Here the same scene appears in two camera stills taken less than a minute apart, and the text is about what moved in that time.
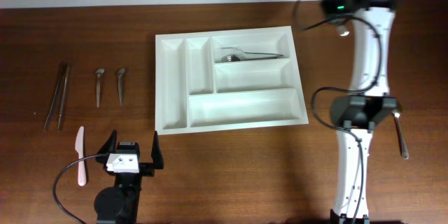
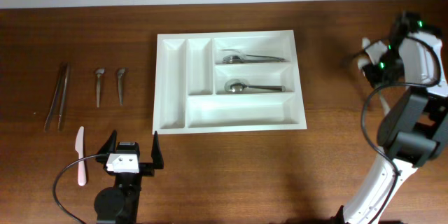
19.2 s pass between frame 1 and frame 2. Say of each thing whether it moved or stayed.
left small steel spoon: stayed
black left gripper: stayed
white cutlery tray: stayed
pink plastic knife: stayed
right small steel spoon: stayed
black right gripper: moved
